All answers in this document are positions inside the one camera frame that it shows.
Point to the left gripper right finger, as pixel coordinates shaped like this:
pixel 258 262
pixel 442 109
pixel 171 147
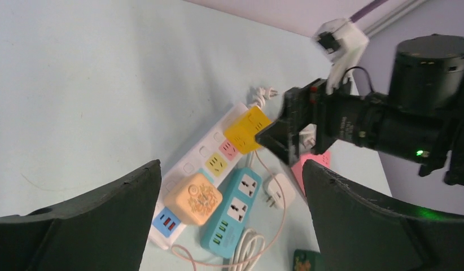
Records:
pixel 358 228

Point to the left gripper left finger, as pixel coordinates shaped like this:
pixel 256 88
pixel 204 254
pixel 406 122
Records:
pixel 103 229

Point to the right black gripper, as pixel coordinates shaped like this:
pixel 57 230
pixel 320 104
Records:
pixel 312 121

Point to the yellow cube plug adapter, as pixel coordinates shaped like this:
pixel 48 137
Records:
pixel 241 133

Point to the dark green plug adapter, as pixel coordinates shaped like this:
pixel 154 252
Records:
pixel 307 260

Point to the white plug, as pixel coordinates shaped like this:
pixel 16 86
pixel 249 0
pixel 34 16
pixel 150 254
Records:
pixel 280 192

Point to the white multicolour power strip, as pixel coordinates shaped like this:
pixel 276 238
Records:
pixel 214 156

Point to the beige cube plug adapter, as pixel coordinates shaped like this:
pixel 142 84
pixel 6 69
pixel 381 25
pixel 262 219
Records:
pixel 193 200

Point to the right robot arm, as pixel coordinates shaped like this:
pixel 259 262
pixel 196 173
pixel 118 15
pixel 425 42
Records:
pixel 420 119

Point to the blue power strip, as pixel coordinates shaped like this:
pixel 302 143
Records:
pixel 224 229

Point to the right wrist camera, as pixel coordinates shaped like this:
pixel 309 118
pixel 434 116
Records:
pixel 343 43

